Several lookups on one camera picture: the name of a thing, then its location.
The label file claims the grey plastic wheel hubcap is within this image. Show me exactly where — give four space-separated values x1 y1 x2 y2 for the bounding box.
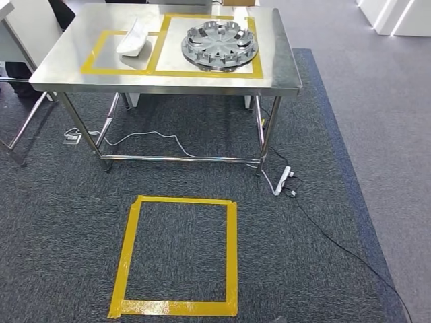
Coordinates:
181 21 259 72

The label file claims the stainless steel workbench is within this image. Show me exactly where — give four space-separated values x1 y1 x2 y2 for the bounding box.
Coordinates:
29 3 303 177

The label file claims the white curved plastic part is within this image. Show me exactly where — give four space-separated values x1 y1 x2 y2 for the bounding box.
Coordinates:
116 17 149 57

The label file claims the white power strip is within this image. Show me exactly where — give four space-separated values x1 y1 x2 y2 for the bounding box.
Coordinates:
273 166 292 197

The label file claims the floor socket plate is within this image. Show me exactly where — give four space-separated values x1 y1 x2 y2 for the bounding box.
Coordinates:
63 129 82 145

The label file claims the black bulky object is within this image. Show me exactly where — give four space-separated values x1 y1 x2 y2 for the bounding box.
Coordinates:
48 0 76 31

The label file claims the stainless steel table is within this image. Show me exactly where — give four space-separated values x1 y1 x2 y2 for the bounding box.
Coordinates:
0 76 58 168

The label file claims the black bag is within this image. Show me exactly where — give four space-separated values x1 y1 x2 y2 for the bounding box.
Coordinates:
5 61 51 102

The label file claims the white power cable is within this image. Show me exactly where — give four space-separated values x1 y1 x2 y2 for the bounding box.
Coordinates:
63 128 282 197

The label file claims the black floor cable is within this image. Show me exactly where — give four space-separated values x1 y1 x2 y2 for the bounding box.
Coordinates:
262 145 414 323

